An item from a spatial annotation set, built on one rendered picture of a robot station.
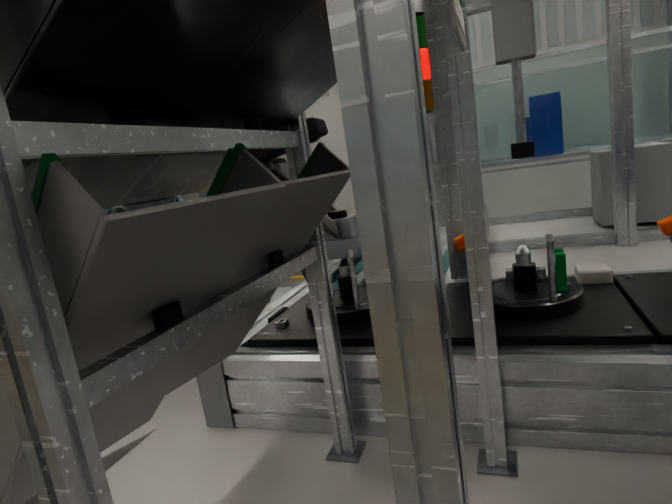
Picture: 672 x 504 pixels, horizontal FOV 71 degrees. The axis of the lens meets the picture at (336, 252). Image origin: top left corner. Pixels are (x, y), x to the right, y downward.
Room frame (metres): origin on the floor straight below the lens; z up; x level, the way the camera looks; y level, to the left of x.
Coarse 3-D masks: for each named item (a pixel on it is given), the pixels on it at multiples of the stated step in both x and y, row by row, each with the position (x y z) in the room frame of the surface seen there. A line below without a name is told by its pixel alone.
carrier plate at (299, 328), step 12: (300, 300) 0.80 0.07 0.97; (288, 312) 0.74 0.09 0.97; (300, 312) 0.73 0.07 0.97; (300, 324) 0.67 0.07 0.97; (312, 324) 0.66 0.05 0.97; (348, 324) 0.63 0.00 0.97; (360, 324) 0.63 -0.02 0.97; (252, 336) 0.65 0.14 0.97; (264, 336) 0.64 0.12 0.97; (276, 336) 0.63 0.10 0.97; (288, 336) 0.62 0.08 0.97; (300, 336) 0.62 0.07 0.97; (312, 336) 0.61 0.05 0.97; (348, 336) 0.59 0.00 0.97; (360, 336) 0.58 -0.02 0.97; (372, 336) 0.58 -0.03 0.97
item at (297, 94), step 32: (320, 0) 0.32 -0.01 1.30; (288, 32) 0.33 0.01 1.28; (320, 32) 0.35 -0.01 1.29; (256, 64) 0.34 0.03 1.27; (288, 64) 0.37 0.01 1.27; (320, 64) 0.40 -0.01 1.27; (224, 96) 0.36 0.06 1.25; (256, 96) 0.39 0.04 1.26; (288, 96) 0.42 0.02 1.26; (320, 96) 0.46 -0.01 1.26; (224, 128) 0.41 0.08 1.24; (160, 160) 0.39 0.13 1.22; (192, 160) 0.43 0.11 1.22; (160, 192) 0.46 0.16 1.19; (192, 192) 0.51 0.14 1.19
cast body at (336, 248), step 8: (336, 216) 0.69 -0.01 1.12; (344, 216) 0.69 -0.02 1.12; (352, 216) 0.69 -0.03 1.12; (344, 224) 0.68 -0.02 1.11; (352, 224) 0.68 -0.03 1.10; (344, 232) 0.68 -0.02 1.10; (352, 232) 0.68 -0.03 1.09; (328, 240) 0.69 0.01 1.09; (336, 240) 0.68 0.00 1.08; (344, 240) 0.68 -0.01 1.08; (352, 240) 0.67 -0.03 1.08; (328, 248) 0.69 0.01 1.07; (336, 248) 0.68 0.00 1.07; (344, 248) 0.68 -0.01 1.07; (352, 248) 0.68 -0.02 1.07; (360, 248) 0.68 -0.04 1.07; (328, 256) 0.69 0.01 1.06; (336, 256) 0.69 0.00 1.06; (344, 256) 0.68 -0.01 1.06
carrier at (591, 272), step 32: (448, 288) 0.73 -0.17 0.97; (512, 288) 0.62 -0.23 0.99; (544, 288) 0.60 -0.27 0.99; (576, 288) 0.58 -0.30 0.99; (608, 288) 0.62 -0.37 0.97; (512, 320) 0.56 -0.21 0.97; (544, 320) 0.54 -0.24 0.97; (576, 320) 0.53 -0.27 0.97; (608, 320) 0.51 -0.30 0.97; (640, 320) 0.50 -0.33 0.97
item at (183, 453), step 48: (192, 432) 0.60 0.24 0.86; (240, 432) 0.58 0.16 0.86; (288, 432) 0.56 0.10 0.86; (144, 480) 0.51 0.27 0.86; (192, 480) 0.49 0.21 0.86; (240, 480) 0.48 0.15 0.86; (288, 480) 0.47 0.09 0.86; (336, 480) 0.45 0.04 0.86; (384, 480) 0.44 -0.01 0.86; (480, 480) 0.42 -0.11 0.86; (528, 480) 0.41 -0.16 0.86; (576, 480) 0.40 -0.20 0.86; (624, 480) 0.39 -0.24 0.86
